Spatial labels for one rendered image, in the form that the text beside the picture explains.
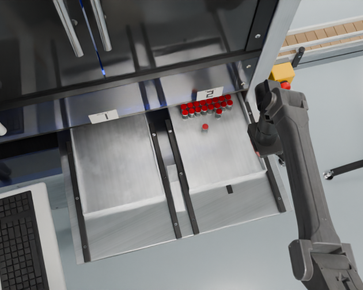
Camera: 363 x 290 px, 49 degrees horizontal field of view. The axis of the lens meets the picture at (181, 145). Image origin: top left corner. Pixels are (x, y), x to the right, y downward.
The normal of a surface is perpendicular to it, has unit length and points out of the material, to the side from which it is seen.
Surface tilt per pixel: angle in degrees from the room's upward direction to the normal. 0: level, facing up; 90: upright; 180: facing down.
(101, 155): 0
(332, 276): 35
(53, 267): 0
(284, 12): 90
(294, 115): 21
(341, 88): 0
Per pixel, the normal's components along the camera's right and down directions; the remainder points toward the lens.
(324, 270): 0.28, -0.76
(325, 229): 0.31, -0.52
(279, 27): 0.24, 0.91
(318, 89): 0.01, -0.36
